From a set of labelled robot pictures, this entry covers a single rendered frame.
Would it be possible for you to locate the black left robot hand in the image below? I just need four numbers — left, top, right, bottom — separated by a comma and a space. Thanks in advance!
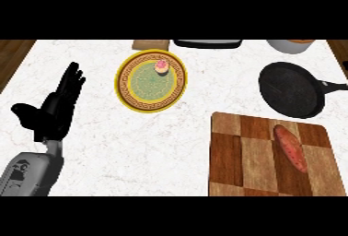
9, 61, 87, 143

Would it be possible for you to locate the checkered wooden cutting board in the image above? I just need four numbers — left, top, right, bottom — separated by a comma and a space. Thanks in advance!
208, 111, 348, 197

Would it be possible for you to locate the black frying pan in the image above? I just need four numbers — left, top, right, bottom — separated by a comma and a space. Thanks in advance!
257, 61, 348, 120

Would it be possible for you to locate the yellow patterned plate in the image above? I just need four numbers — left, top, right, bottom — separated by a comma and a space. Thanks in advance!
114, 48, 189, 114

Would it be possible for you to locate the pink frosted cupcake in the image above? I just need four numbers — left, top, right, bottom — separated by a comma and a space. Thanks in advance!
153, 59, 171, 76

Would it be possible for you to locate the small tan wooden block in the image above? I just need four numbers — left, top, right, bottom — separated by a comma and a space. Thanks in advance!
130, 40, 171, 52

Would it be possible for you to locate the black and grey appliance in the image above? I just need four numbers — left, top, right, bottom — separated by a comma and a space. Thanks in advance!
173, 40, 245, 50

